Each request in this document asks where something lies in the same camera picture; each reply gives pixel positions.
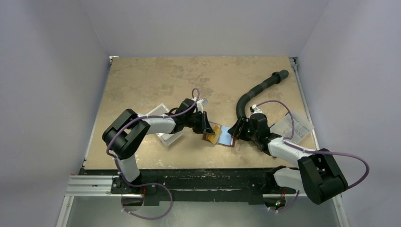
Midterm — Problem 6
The aluminium front frame rail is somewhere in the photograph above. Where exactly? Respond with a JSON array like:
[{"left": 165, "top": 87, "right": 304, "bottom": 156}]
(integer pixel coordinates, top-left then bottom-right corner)
[{"left": 65, "top": 175, "right": 113, "bottom": 197}]

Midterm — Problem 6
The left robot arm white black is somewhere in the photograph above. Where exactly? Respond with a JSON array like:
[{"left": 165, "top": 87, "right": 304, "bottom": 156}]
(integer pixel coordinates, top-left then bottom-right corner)
[{"left": 102, "top": 98, "right": 214, "bottom": 193}]

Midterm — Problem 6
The clear plastic bin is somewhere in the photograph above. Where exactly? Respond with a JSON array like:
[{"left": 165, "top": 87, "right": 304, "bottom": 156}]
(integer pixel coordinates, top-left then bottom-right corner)
[{"left": 144, "top": 103, "right": 184, "bottom": 147}]

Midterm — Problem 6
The gold VIP card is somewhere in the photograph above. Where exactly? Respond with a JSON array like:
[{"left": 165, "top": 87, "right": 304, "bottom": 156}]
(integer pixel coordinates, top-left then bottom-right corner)
[{"left": 206, "top": 124, "right": 222, "bottom": 145}]

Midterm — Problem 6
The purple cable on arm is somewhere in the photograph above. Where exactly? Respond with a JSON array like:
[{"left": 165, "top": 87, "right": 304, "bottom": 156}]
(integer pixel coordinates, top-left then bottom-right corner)
[
  {"left": 105, "top": 87, "right": 201, "bottom": 220},
  {"left": 255, "top": 100, "right": 370, "bottom": 214}
]

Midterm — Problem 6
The aluminium rail at table edge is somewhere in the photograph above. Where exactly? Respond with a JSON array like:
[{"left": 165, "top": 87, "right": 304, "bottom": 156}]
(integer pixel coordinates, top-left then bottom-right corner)
[{"left": 289, "top": 57, "right": 320, "bottom": 149}]

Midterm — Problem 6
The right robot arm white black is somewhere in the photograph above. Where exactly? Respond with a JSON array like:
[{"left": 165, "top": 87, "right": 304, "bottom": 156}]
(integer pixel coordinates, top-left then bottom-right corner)
[{"left": 228, "top": 113, "right": 349, "bottom": 204}]

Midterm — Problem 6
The dark grey corrugated hose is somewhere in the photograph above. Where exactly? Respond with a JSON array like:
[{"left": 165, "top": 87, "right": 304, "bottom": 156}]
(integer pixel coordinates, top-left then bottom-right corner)
[{"left": 235, "top": 69, "right": 289, "bottom": 121}]

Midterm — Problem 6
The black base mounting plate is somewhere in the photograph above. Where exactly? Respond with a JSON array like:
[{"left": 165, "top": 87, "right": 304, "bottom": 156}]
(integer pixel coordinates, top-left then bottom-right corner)
[{"left": 79, "top": 168, "right": 296, "bottom": 208}]

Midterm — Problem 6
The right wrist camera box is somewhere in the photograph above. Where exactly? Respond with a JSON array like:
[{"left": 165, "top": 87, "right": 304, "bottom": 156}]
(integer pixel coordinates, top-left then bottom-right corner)
[{"left": 250, "top": 105, "right": 263, "bottom": 115}]

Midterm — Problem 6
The clear plastic screw organizer box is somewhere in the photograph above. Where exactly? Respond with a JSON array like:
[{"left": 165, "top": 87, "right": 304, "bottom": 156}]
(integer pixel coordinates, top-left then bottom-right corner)
[{"left": 270, "top": 111, "right": 314, "bottom": 144}]

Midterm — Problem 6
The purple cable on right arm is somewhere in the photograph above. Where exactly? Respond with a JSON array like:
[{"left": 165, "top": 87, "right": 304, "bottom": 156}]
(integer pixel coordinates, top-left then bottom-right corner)
[{"left": 255, "top": 100, "right": 370, "bottom": 214}]

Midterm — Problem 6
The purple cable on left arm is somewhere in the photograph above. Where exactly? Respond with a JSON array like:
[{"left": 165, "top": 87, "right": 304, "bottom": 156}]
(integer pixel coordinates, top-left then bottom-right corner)
[{"left": 105, "top": 87, "right": 201, "bottom": 220}]

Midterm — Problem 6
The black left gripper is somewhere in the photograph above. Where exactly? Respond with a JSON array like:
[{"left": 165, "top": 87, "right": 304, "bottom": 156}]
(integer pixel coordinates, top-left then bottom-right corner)
[{"left": 184, "top": 111, "right": 214, "bottom": 134}]

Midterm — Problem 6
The brown leather card holder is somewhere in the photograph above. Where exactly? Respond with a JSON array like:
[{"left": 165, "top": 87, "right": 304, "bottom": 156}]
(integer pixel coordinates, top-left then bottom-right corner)
[{"left": 202, "top": 122, "right": 236, "bottom": 148}]

